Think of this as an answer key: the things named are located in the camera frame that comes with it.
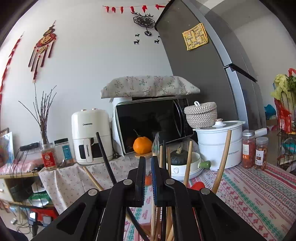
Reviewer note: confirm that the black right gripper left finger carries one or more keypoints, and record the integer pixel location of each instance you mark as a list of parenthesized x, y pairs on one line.
[(99, 215)]

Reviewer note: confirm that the black wire rack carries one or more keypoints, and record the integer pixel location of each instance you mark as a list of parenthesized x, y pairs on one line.
[(286, 151)]

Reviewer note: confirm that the red Chinese knot ornament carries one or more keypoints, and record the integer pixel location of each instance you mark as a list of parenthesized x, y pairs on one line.
[(42, 50)]

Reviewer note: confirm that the black deer wall clock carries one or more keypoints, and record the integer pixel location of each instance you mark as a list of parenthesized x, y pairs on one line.
[(145, 21)]

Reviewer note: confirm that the cream air fryer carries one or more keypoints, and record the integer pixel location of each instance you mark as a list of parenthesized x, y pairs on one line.
[(85, 124)]

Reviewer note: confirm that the orange tangerine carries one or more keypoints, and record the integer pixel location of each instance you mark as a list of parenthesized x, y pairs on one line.
[(142, 145)]

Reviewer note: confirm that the glass jar with tomatoes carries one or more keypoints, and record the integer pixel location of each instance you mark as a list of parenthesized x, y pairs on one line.
[(148, 169)]

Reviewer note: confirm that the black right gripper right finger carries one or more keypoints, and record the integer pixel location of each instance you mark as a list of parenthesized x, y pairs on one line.
[(197, 214)]

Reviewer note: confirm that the woven lidded basket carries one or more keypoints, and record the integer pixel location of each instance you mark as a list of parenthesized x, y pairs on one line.
[(201, 115)]

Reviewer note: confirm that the green leafy vegetables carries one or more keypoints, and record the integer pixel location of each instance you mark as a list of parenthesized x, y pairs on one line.
[(284, 87)]

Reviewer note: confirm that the jar of red dried fruit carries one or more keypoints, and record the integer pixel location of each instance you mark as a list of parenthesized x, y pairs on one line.
[(248, 148)]

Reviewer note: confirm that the grey refrigerator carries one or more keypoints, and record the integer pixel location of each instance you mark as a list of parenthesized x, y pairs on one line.
[(221, 68)]

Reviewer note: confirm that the dark green squash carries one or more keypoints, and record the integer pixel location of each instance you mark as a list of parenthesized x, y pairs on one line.
[(179, 156)]

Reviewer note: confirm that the white electric cooking pot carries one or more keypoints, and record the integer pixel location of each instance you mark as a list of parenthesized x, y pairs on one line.
[(211, 142)]

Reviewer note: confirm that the black microwave oven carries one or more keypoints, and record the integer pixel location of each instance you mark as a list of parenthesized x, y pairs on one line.
[(146, 118)]

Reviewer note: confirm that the patterned striped tablecloth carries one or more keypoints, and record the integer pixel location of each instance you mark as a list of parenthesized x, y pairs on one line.
[(264, 199)]

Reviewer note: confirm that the white floral cloth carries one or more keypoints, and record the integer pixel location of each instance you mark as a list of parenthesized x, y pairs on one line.
[(66, 185)]

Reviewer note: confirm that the wooden chopstick far left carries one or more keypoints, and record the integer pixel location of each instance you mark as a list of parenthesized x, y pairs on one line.
[(100, 188)]

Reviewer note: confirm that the white ceramic casserole dish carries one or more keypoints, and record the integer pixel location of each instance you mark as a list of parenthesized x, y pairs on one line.
[(196, 168)]

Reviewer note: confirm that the floral cushion cover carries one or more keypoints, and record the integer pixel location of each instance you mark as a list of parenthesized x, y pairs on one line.
[(148, 86)]

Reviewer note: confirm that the wooden chopstick long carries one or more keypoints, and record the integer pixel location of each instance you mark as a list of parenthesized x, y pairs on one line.
[(222, 163)]

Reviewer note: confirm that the red paper garland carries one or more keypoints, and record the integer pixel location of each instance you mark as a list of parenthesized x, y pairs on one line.
[(133, 9)]

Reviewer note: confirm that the jar of dried rings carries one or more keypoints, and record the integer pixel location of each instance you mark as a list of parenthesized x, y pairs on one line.
[(261, 148)]

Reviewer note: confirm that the dried twig branches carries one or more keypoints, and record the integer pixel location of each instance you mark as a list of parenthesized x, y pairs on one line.
[(41, 111)]

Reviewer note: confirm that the red plastic spoon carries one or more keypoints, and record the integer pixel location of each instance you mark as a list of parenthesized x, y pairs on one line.
[(198, 186)]

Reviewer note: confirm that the yellow patterned pot holder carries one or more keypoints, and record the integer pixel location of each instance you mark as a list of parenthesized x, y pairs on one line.
[(195, 37)]

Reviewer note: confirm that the bamboo chopstick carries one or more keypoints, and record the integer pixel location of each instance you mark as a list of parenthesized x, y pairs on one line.
[(169, 162)]

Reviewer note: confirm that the wooden chopstick leaning right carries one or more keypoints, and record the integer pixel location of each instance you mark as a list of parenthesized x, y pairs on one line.
[(185, 182)]

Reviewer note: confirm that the black lid blue label jar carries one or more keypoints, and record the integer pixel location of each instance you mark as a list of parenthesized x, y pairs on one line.
[(63, 152)]

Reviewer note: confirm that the red label jar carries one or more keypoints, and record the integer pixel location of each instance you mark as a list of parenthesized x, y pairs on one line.
[(49, 156)]

